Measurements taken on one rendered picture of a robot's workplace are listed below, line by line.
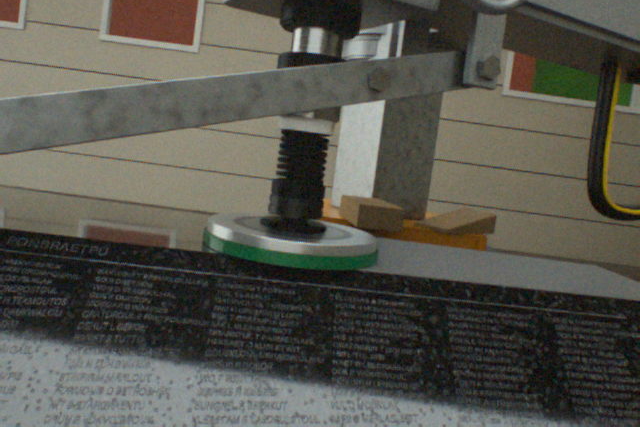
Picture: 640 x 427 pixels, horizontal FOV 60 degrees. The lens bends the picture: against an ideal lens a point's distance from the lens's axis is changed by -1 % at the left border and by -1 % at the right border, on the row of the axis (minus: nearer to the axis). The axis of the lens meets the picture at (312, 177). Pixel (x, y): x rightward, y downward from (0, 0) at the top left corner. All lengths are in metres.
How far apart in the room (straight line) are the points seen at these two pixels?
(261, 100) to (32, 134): 0.23
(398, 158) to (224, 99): 0.90
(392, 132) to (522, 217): 6.01
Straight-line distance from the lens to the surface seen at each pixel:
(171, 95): 0.59
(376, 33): 1.42
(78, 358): 0.59
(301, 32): 0.69
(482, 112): 7.17
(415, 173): 1.49
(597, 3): 0.90
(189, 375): 0.57
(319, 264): 0.61
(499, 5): 0.67
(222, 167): 6.87
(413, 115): 1.48
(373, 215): 1.19
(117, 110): 0.58
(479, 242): 1.37
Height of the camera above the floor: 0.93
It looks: 3 degrees down
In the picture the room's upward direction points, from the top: 8 degrees clockwise
